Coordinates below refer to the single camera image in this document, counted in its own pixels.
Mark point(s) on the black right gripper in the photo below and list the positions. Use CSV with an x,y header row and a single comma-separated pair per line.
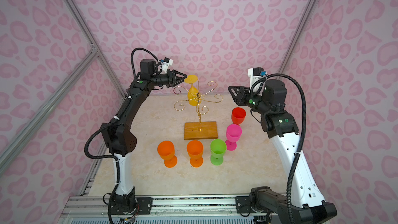
x,y
242,95

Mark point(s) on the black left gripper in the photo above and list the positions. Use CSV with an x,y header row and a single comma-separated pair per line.
x,y
171,79

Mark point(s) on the red wine glass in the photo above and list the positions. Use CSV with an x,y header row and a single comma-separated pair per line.
x,y
238,115

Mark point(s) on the yellow wine glass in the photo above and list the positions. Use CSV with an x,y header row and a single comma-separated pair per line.
x,y
193,91

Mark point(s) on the pink wine glass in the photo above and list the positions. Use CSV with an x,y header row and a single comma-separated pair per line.
x,y
233,134

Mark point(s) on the green wine glass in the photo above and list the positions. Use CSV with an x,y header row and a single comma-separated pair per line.
x,y
218,149

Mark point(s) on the orange wine glass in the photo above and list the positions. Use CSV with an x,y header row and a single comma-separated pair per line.
x,y
166,151
195,151

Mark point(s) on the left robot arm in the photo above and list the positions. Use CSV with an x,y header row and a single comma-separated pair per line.
x,y
117,133

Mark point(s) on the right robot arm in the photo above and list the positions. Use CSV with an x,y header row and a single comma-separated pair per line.
x,y
303,202

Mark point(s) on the wooden rack base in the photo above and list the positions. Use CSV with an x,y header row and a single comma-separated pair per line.
x,y
200,130

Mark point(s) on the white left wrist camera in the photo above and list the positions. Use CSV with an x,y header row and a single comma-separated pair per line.
x,y
165,64

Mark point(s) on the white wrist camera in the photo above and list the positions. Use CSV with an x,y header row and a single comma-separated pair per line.
x,y
255,74
165,64

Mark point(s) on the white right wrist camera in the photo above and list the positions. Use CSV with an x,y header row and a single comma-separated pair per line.
x,y
255,74

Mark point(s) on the gold wire glass rack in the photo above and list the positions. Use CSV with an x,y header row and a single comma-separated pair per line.
x,y
200,109

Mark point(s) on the aluminium frame post back right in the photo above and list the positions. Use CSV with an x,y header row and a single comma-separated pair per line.
x,y
299,30

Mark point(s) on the aluminium frame post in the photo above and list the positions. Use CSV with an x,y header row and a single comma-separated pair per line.
x,y
82,23
299,30

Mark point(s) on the aluminium frame left horizontal bar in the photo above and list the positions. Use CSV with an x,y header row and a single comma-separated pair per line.
x,y
20,140

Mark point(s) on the aluminium frame post back left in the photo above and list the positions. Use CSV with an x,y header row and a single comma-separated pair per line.
x,y
82,23

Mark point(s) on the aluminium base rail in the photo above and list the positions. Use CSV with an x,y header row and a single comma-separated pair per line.
x,y
174,209

